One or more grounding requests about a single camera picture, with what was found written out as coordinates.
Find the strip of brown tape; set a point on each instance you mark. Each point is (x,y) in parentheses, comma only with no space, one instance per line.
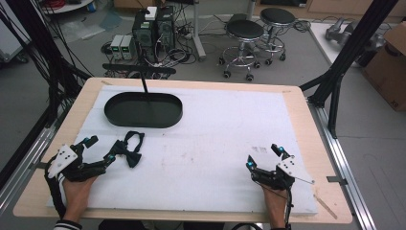
(325,207)

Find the person's left hand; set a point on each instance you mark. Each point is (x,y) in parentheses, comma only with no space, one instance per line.
(76,198)

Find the person's right hand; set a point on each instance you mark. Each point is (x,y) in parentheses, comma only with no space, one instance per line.
(277,204)

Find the metal bracket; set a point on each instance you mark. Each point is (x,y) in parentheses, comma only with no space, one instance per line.
(336,180)

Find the grey power supply unit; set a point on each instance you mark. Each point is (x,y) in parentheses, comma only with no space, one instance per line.
(128,46)
(116,46)

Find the clear plastic sheet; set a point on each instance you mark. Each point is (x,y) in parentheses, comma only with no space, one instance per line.
(86,27)

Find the black bow tie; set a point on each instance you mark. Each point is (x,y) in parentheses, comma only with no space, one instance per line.
(130,156)

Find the aluminium rail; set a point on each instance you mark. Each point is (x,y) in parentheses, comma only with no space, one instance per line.
(22,169)
(344,166)

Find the black computer tower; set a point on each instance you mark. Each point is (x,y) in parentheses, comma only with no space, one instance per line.
(165,28)
(144,35)

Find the black round stool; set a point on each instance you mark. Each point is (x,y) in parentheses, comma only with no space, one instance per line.
(277,16)
(245,30)

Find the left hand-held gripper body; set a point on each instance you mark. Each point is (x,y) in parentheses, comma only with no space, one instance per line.
(63,159)

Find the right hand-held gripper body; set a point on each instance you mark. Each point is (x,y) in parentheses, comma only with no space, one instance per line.
(281,177)

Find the brown cardboard box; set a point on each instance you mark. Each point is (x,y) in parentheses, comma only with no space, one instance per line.
(387,70)

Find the grey metal device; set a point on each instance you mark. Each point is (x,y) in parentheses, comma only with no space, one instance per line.
(340,30)

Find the white box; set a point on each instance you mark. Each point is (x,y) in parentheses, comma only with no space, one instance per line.
(151,13)

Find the white foam mat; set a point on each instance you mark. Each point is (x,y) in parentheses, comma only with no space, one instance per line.
(207,143)

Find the grey table leg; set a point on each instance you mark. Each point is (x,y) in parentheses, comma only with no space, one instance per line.
(198,35)

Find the round white table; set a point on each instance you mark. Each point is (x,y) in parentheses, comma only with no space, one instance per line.
(68,4)

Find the black oval tray stand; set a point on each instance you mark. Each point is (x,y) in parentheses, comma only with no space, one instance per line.
(143,110)

